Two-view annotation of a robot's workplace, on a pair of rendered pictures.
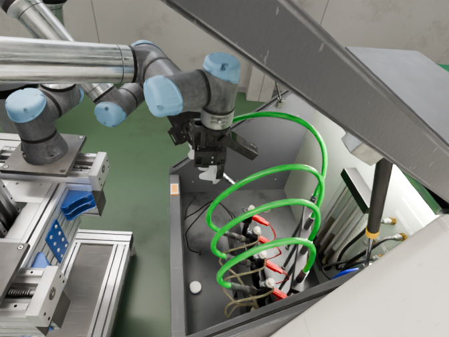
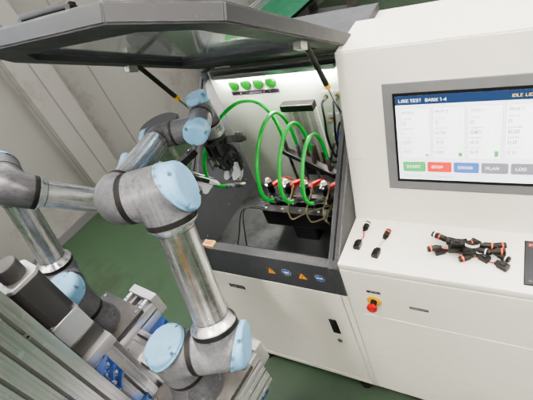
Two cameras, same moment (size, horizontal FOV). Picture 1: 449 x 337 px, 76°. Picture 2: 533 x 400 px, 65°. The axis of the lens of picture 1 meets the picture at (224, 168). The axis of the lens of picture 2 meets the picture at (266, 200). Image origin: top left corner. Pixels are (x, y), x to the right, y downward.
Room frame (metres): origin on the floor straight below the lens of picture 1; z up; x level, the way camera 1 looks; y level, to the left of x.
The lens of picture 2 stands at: (-0.52, 0.68, 2.07)
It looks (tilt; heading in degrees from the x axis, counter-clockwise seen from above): 38 degrees down; 326
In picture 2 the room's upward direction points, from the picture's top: 24 degrees counter-clockwise
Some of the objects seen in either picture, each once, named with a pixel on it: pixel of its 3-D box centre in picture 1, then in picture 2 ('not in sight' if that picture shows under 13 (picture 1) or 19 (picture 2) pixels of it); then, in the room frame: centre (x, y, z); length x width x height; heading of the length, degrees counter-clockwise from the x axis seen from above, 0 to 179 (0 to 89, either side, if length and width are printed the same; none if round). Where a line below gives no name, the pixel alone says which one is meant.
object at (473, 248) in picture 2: not in sight; (467, 248); (-0.17, -0.15, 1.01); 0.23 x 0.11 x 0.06; 15
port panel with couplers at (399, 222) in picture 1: (378, 256); (340, 118); (0.41, -0.42, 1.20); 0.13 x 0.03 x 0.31; 15
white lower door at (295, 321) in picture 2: not in sight; (289, 325); (0.51, 0.14, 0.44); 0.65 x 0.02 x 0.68; 15
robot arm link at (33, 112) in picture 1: (31, 113); (71, 295); (0.75, 0.67, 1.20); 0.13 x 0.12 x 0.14; 168
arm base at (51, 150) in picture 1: (41, 140); (92, 317); (0.74, 0.68, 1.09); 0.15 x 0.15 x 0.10
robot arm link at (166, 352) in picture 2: not in sight; (174, 354); (0.24, 0.61, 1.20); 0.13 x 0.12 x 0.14; 40
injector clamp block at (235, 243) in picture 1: (248, 272); (307, 217); (0.46, -0.14, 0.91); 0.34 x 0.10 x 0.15; 15
